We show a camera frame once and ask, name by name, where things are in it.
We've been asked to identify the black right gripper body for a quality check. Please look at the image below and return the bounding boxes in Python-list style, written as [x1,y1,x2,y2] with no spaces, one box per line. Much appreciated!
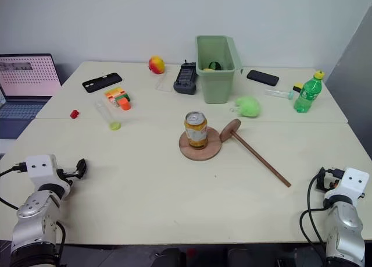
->
[323,168,344,193]

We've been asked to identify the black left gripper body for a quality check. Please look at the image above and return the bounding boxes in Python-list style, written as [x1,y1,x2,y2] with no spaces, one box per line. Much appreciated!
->
[56,168,78,187]

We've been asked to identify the wooden rod with round base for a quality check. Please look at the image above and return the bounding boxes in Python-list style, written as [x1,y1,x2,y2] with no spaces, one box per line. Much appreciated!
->
[219,118,292,188]

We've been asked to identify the round wooden disc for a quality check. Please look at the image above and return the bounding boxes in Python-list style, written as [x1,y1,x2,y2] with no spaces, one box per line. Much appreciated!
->
[178,126,224,162]

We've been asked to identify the clear tube with green cap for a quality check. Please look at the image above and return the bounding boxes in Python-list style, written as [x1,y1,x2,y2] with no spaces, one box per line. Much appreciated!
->
[94,100,122,131]

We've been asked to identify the orange and green toy blocks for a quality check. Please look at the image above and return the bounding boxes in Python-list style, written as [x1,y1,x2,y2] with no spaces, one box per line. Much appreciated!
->
[104,86,133,111]

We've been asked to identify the green soda bottle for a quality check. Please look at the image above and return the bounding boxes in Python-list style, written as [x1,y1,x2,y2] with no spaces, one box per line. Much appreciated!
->
[293,70,326,114]

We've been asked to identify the black smartphone left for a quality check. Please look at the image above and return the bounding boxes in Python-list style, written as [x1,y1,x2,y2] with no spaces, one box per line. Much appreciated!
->
[81,72,123,94]

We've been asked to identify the black smartphone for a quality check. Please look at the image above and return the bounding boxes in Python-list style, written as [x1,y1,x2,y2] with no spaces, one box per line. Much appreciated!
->
[81,72,123,94]
[246,69,280,87]

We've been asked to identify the clear tube with teal cap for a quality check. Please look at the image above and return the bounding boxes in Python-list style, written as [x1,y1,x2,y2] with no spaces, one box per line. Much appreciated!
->
[264,88,295,101]

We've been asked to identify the grey panel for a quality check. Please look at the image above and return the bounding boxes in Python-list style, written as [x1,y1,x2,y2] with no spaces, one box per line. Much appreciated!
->
[324,5,372,161]

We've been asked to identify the open laptop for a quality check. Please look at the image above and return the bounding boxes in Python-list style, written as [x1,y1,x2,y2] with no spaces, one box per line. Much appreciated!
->
[0,53,62,141]

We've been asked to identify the green fluffy plush toy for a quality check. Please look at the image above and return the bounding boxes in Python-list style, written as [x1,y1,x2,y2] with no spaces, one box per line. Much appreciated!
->
[234,95,262,118]

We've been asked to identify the yellow drink can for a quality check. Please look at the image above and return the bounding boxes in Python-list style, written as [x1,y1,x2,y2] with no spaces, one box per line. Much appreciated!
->
[184,111,209,151]

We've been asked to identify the red and yellow mango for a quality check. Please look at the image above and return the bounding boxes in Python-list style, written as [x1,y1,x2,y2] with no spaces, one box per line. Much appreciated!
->
[148,55,166,75]

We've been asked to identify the black handheld device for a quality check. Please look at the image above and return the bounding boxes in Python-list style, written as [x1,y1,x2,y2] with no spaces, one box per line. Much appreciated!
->
[173,59,199,95]

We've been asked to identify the green plastic bin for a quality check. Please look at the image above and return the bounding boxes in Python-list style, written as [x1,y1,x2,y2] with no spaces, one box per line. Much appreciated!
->
[195,35,244,105]

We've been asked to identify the dark green item in bin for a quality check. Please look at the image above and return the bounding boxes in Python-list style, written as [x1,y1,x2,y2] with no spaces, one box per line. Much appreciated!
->
[203,61,222,72]

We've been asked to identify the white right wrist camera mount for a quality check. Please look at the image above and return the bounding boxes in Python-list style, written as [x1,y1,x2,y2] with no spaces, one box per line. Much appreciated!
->
[337,168,370,198]

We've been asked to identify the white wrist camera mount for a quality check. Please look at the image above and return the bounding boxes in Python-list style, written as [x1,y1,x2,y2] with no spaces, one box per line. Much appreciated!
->
[337,168,370,198]
[25,154,58,187]

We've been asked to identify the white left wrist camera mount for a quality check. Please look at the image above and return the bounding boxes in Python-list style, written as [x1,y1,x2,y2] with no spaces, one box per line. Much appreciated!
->
[25,154,58,187]

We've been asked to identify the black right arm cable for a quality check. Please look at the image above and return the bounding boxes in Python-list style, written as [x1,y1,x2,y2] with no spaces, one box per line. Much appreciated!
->
[299,172,330,267]

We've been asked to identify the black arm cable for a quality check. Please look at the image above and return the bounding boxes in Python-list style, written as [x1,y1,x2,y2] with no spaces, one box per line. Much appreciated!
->
[0,161,28,211]
[299,172,330,267]

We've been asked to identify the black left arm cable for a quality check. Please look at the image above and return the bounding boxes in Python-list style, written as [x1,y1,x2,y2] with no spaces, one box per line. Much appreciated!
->
[0,161,28,211]

